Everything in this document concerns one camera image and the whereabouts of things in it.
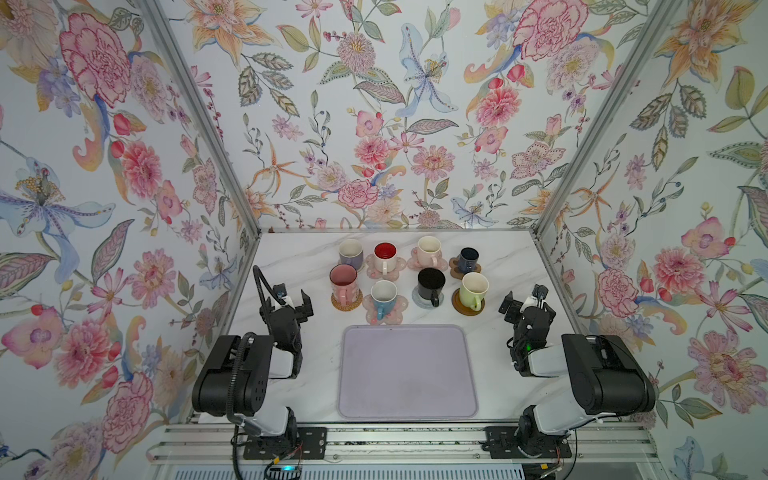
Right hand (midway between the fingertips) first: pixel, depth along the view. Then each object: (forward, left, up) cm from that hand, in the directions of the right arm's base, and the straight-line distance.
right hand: (527, 296), depth 91 cm
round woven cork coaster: (-2, +55, -7) cm, 55 cm away
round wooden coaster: (0, +19, -8) cm, 20 cm away
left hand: (-3, +72, +2) cm, 72 cm away
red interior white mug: (+16, +44, -2) cm, 47 cm away
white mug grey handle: (+18, +57, -2) cm, 60 cm away
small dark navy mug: (+16, +16, -2) cm, 22 cm away
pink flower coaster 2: (+18, +34, -8) cm, 39 cm away
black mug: (+4, +29, 0) cm, 30 cm away
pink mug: (+1, +56, +2) cm, 56 cm away
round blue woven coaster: (0, +30, -6) cm, 31 cm away
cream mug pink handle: (+18, +29, +1) cm, 34 cm away
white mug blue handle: (+3, +44, -6) cm, 44 cm away
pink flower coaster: (+17, +39, -8) cm, 43 cm away
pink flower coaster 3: (-4, +40, -9) cm, 41 cm away
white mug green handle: (+5, +15, -2) cm, 16 cm away
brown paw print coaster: (+16, +19, -9) cm, 26 cm away
